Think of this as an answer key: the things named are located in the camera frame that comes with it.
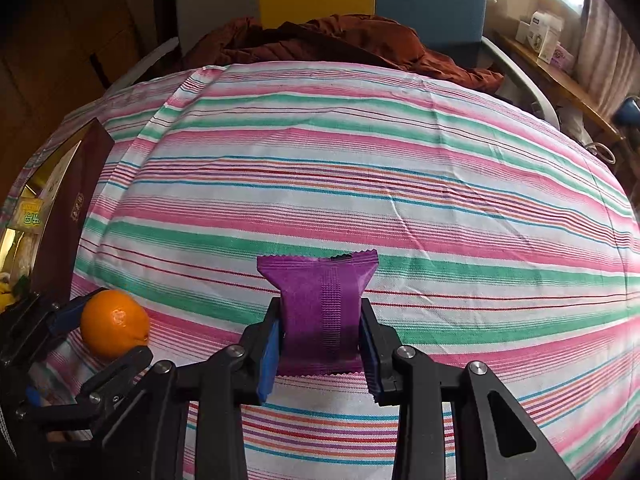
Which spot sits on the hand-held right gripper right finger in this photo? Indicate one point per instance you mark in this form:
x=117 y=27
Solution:
x=372 y=360

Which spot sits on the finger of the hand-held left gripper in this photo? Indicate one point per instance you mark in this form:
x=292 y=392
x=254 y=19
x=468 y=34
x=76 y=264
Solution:
x=120 y=372
x=30 y=325

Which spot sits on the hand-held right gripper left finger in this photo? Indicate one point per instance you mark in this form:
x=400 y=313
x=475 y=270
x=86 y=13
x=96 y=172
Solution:
x=270 y=360

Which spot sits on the orange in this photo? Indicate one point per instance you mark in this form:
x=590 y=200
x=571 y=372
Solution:
x=112 y=320

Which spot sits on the purple snack packet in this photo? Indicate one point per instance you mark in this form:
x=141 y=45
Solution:
x=320 y=310

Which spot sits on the gold tin box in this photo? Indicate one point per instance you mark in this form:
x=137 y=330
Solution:
x=75 y=200

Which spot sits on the striped tablecloth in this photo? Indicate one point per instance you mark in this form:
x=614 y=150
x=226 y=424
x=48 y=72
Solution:
x=400 y=185

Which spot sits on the wooden wardrobe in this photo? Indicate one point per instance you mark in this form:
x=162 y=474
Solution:
x=50 y=35

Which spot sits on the red-brown jacket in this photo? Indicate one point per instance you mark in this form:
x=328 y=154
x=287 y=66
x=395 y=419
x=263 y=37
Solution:
x=350 y=45

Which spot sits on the wooden side shelf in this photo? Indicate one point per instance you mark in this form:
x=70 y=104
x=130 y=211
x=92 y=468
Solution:
x=565 y=80

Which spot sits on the pink carton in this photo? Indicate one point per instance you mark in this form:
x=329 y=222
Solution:
x=562 y=59

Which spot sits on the small white carton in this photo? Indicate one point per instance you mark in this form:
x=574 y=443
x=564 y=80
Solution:
x=525 y=34

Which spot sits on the patterned curtain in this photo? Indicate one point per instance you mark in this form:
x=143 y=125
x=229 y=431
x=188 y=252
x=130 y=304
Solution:
x=605 y=50

